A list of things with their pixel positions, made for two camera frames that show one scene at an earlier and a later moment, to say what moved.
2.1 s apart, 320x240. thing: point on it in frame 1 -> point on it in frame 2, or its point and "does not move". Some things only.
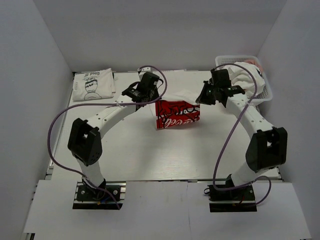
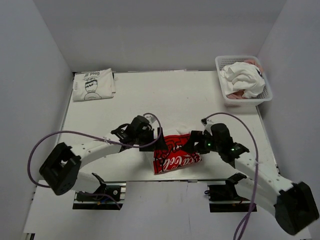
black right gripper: [202, 98] -> [196, 136]
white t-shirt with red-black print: [177, 108] -> [175, 157]
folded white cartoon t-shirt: [92, 85] does not move
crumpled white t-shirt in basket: [240, 76] does not move
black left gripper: [156, 96] -> [160, 144]
